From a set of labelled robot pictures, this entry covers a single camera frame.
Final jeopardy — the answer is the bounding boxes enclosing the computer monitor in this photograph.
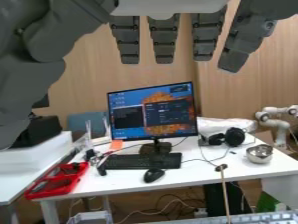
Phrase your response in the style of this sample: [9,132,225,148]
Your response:
[105,81,199,156]

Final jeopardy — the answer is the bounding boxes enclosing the black keyboard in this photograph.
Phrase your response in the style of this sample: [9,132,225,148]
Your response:
[102,152,184,171]

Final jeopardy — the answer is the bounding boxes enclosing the black computer tower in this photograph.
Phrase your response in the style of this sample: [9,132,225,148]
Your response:
[202,181,243,218]

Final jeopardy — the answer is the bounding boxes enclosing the white desk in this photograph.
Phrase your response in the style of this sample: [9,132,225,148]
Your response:
[32,132,298,224]
[0,130,77,224]

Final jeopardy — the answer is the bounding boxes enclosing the black computer mouse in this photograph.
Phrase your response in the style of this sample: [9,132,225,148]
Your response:
[142,167,166,184]

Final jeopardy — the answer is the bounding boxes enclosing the small white jointed device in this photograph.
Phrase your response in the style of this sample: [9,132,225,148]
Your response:
[254,104,298,150]

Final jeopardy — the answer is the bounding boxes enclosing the metal bowl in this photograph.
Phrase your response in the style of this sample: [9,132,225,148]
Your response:
[245,144,275,165]

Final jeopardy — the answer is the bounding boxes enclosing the thin stick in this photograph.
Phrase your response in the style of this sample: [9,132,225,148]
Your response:
[214,163,233,224]

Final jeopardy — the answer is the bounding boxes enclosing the grey blue chair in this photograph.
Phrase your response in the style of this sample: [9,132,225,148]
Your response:
[66,111,110,133]

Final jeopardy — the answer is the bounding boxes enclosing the red tray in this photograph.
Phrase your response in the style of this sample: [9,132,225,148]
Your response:
[43,161,90,182]
[23,175,85,201]

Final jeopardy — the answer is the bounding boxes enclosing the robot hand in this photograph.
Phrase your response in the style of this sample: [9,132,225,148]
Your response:
[0,0,298,151]

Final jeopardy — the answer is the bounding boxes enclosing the clear box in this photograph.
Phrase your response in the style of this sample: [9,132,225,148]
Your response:
[65,209,298,224]

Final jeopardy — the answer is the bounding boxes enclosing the small black tool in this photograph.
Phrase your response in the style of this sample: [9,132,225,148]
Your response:
[96,162,109,177]

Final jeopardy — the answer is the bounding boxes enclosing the black headphones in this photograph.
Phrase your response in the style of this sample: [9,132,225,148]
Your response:
[198,126,247,148]

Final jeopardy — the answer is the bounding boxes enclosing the black case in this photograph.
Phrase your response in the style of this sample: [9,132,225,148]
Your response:
[11,115,64,149]

